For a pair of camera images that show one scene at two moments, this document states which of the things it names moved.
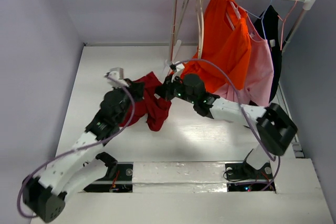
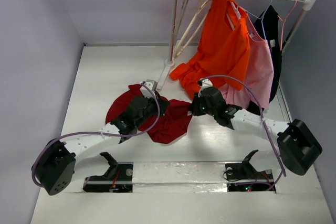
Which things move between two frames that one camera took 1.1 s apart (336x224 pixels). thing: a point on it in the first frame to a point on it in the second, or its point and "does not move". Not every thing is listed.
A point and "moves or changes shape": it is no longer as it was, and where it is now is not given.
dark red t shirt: (155, 109) moves or changes shape
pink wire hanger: (283, 21) does not move
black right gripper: (165, 91) to (196, 105)
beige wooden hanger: (200, 5) to (178, 52)
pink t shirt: (260, 87) does not move
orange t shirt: (224, 59) does not move
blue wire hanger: (262, 16) does not move
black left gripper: (137, 89) to (155, 103)
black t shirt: (268, 22) does not move
